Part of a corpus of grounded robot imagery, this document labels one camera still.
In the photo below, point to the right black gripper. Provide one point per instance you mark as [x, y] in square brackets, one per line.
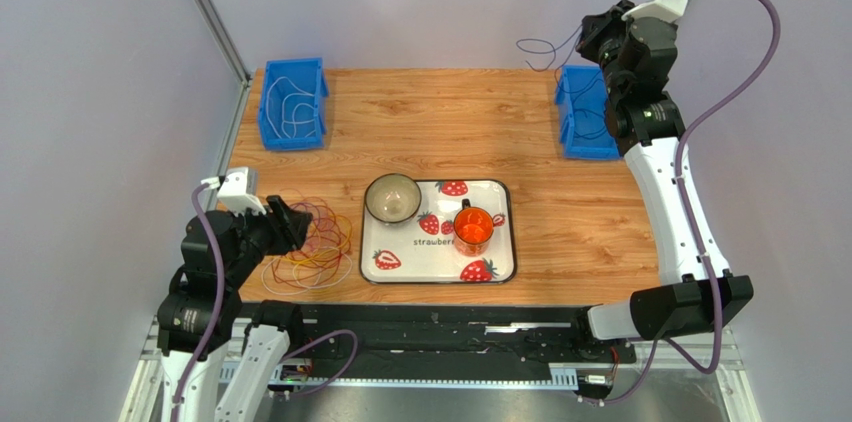
[595, 31]

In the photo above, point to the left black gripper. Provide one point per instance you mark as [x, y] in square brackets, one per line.
[294, 224]

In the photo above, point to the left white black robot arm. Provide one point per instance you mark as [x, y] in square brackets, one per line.
[196, 319]

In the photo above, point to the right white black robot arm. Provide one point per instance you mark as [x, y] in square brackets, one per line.
[698, 293]

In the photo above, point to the right blue plastic bin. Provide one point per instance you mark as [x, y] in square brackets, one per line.
[580, 97]

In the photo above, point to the blue plastic bin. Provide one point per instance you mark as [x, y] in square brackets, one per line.
[292, 109]
[580, 97]

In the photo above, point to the grey ceramic bowl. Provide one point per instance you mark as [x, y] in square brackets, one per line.
[393, 198]

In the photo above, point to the left blue plastic bin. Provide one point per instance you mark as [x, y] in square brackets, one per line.
[292, 109]

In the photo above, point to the white strawberry tray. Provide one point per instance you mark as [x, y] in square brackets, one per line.
[420, 250]

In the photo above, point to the orange translucent mug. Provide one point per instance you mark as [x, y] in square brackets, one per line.
[473, 229]

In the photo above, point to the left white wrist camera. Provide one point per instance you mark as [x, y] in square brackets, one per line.
[236, 191]

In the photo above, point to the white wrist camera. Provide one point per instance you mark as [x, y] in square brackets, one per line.
[236, 191]
[668, 11]

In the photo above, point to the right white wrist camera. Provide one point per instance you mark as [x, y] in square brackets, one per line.
[668, 11]

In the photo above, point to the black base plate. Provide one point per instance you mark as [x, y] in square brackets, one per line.
[322, 322]

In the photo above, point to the aluminium front rail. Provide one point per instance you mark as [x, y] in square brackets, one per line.
[463, 357]

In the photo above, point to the left aluminium frame post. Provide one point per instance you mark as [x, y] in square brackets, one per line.
[237, 66]

